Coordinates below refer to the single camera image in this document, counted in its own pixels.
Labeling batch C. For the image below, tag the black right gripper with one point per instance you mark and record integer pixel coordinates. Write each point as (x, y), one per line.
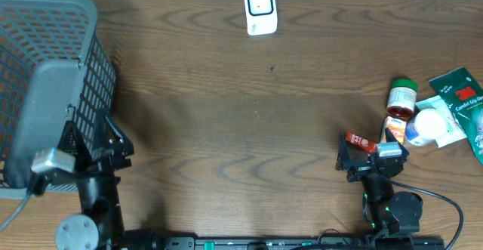
(345, 164)

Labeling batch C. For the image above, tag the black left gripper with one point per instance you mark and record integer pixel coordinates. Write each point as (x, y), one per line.
(123, 154)

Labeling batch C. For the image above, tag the red box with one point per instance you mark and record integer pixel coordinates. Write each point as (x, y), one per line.
(367, 145)

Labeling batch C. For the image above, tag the orange Kleenex tissue pack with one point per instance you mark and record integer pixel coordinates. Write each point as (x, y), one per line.
(397, 128)

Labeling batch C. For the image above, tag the green lid jar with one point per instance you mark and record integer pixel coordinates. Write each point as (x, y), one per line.
(402, 98)

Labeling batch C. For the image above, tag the white cotton swab tub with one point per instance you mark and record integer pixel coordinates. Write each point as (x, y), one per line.
(427, 126)

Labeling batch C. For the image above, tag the green 3M gloves package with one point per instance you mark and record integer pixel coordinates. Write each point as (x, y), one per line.
(463, 96)

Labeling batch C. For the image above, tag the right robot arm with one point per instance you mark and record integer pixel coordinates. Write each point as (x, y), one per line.
(395, 215)

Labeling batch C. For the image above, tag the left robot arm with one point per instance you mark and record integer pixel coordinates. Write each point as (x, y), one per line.
(100, 224)

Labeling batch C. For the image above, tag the white barcode scanner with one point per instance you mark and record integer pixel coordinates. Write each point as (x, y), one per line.
(261, 17)

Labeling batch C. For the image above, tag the grey plastic shopping basket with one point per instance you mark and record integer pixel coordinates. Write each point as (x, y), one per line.
(53, 70)

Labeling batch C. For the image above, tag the black mounting rail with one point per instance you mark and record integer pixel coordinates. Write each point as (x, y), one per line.
(326, 242)

